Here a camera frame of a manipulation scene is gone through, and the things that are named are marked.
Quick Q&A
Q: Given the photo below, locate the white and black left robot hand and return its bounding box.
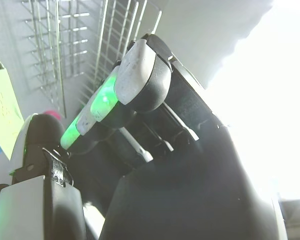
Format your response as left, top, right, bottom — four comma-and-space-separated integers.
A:
0, 33, 288, 240

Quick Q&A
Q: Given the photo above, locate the pale green book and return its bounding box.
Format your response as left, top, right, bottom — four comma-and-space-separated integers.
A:
0, 49, 25, 161

